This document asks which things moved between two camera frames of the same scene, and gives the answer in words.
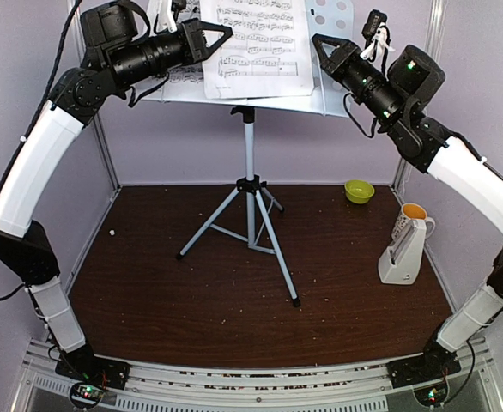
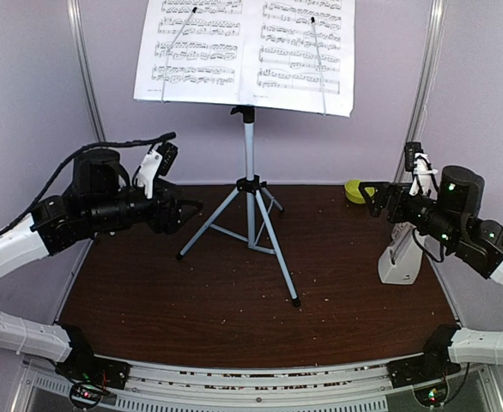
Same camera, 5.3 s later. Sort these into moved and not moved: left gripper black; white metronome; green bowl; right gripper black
Moved: left gripper black; right gripper black
Not moved: green bowl; white metronome
